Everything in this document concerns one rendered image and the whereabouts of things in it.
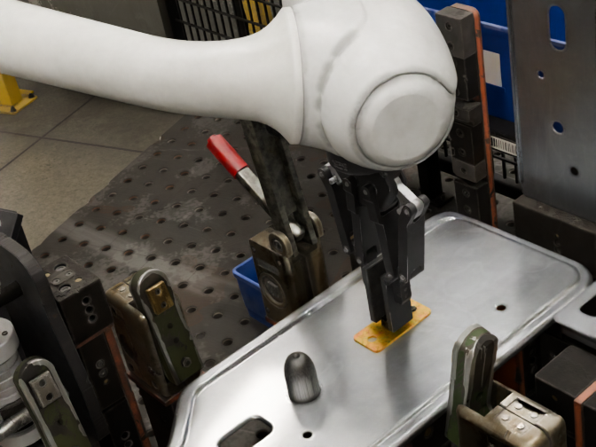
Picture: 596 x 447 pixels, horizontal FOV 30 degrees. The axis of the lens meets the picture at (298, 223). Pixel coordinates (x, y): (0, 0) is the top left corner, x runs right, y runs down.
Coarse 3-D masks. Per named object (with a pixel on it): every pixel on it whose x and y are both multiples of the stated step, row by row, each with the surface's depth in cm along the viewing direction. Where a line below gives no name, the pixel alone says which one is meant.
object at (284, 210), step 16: (256, 128) 115; (272, 128) 113; (256, 144) 116; (272, 144) 118; (256, 160) 117; (272, 160) 118; (288, 160) 118; (272, 176) 117; (288, 176) 119; (272, 192) 118; (288, 192) 120; (272, 208) 120; (288, 208) 121; (304, 208) 121; (288, 224) 120; (304, 224) 122; (304, 240) 124
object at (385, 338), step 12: (420, 312) 117; (372, 324) 116; (384, 324) 115; (408, 324) 115; (360, 336) 115; (372, 336) 115; (384, 336) 114; (396, 336) 114; (372, 348) 113; (384, 348) 113
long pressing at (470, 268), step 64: (448, 256) 124; (512, 256) 122; (320, 320) 119; (448, 320) 115; (512, 320) 113; (192, 384) 113; (256, 384) 112; (320, 384) 110; (384, 384) 109; (448, 384) 107
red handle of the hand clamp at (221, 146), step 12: (216, 144) 125; (228, 144) 125; (216, 156) 125; (228, 156) 124; (228, 168) 124; (240, 168) 124; (240, 180) 124; (252, 180) 124; (252, 192) 124; (264, 204) 123; (288, 216) 122; (300, 228) 122
